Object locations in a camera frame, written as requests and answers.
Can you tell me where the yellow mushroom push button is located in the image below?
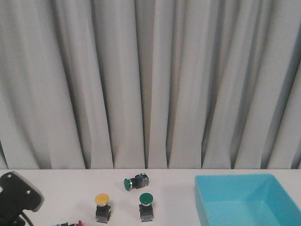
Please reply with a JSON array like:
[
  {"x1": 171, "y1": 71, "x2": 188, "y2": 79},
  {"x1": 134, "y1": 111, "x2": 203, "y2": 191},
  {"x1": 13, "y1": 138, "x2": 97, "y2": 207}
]
[{"x1": 95, "y1": 193, "x2": 111, "y2": 224}]

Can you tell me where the light blue plastic box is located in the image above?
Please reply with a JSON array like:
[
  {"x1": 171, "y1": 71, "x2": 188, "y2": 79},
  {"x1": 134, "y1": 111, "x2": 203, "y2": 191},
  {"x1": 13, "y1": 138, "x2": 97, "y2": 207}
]
[{"x1": 195, "y1": 174, "x2": 301, "y2": 226}]

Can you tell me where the lying green push button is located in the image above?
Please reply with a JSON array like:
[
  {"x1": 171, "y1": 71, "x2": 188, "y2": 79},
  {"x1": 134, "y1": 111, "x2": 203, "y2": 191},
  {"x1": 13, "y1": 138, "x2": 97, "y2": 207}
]
[{"x1": 124, "y1": 173, "x2": 149, "y2": 191}]

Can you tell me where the white pleated curtain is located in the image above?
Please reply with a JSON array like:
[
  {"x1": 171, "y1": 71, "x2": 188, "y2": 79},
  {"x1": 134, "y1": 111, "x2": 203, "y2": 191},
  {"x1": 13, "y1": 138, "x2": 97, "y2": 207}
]
[{"x1": 0, "y1": 0, "x2": 301, "y2": 169}]

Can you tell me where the upright green push button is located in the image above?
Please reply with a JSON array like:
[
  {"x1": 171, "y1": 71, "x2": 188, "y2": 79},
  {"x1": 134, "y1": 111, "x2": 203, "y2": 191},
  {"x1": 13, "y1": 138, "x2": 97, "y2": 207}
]
[{"x1": 139, "y1": 193, "x2": 154, "y2": 222}]

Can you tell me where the red push button lying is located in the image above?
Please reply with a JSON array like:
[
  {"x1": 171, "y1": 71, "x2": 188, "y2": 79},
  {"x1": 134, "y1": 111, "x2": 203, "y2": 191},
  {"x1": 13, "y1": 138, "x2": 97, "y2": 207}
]
[{"x1": 52, "y1": 220, "x2": 83, "y2": 226}]

